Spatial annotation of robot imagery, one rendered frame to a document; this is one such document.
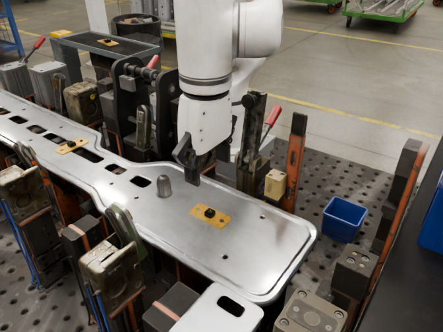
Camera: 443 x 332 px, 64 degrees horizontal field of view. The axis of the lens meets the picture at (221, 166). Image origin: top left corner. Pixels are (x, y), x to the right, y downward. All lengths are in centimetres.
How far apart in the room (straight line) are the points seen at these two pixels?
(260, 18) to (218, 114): 16
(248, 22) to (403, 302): 46
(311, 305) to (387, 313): 12
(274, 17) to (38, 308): 87
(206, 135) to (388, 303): 37
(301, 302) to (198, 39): 39
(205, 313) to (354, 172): 101
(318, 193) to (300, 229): 60
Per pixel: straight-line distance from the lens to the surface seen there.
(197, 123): 56
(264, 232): 71
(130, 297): 71
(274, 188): 75
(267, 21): 53
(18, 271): 117
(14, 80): 156
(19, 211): 92
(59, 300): 106
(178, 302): 63
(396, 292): 63
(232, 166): 129
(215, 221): 72
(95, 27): 487
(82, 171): 92
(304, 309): 53
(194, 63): 54
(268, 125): 82
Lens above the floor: 149
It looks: 34 degrees down
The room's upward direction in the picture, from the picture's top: straight up
